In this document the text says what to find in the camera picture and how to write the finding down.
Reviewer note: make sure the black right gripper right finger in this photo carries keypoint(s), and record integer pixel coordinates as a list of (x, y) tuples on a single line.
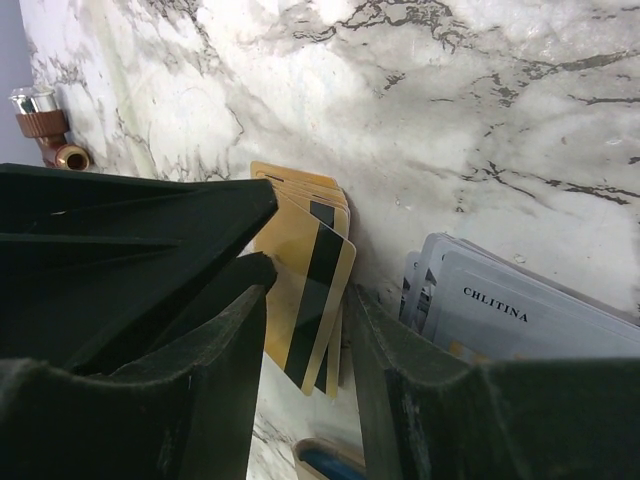
[(426, 414)]

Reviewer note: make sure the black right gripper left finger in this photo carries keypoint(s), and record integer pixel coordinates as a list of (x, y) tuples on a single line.
[(185, 411)]

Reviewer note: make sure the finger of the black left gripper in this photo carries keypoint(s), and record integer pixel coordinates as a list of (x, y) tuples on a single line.
[(95, 266), (235, 278)]

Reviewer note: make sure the gold card stack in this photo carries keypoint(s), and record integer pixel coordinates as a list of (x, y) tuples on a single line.
[(307, 240)]

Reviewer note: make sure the beige card holder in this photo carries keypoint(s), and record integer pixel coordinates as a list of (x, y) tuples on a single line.
[(317, 458)]

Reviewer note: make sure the silver VIP card stack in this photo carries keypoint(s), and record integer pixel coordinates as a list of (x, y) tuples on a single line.
[(479, 307)]

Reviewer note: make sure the brass faucet tap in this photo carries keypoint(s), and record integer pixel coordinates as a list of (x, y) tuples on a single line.
[(40, 118)]

